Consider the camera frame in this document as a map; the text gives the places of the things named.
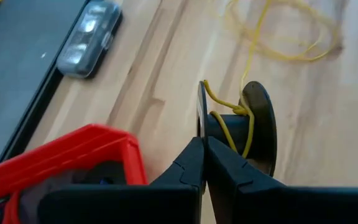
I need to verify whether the thin yellow cord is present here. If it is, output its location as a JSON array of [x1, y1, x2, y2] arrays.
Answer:
[[202, 0, 343, 159]]

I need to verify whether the red plastic bin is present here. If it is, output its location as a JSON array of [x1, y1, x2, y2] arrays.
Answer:
[[0, 123, 149, 224]]

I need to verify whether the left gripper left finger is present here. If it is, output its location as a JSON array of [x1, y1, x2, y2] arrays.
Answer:
[[37, 136, 205, 224]]

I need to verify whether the black aluminium table frame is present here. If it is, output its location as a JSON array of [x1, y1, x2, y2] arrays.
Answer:
[[0, 0, 91, 164]]

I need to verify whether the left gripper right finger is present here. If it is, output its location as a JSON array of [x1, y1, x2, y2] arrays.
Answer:
[[207, 136, 358, 224]]

